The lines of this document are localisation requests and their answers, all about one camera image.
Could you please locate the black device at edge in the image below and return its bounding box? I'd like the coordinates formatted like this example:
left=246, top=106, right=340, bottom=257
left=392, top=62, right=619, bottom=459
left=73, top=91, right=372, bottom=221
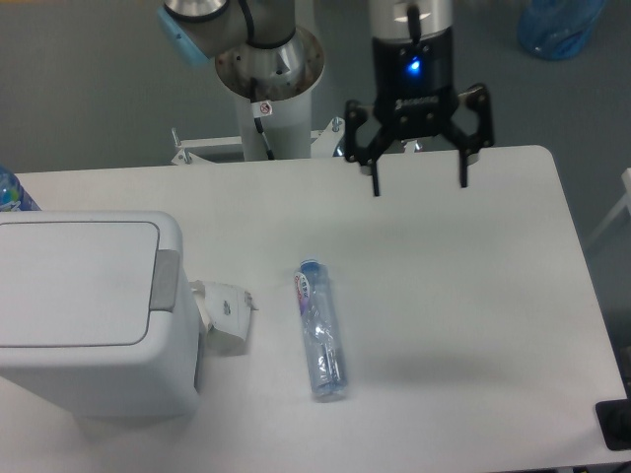
left=596, top=399, right=630, bottom=451

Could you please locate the black cable on pedestal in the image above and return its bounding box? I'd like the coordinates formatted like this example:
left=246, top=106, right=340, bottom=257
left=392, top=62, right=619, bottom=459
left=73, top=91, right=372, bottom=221
left=248, top=77, right=276, bottom=162

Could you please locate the blue plastic bag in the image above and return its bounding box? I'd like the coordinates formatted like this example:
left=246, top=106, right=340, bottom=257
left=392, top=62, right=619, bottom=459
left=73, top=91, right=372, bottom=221
left=517, top=0, right=607, bottom=61

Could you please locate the white push-lid trash can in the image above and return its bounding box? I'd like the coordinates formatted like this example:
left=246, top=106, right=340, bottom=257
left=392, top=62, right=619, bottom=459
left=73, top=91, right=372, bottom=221
left=1, top=211, right=202, bottom=417

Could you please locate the blue labelled bottle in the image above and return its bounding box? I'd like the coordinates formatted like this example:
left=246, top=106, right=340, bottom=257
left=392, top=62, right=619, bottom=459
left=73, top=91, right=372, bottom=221
left=0, top=167, right=41, bottom=212

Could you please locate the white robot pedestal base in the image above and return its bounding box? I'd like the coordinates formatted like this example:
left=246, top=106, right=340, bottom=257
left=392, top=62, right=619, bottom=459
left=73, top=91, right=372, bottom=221
left=172, top=27, right=345, bottom=165

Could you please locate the empty clear plastic bottle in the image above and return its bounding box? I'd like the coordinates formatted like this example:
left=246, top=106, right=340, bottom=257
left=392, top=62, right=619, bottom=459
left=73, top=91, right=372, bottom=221
left=293, top=258, right=348, bottom=402

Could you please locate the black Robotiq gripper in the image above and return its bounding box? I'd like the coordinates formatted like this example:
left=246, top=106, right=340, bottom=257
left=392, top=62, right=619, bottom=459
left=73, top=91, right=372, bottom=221
left=344, top=27, right=495, bottom=197

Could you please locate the crumpled white paper carton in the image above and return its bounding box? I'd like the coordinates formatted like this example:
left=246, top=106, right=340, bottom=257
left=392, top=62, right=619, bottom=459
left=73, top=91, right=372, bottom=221
left=189, top=280, right=257, bottom=357

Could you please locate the white frame at right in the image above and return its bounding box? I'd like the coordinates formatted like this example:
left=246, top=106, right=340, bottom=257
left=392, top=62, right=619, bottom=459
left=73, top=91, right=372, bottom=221
left=585, top=168, right=630, bottom=252

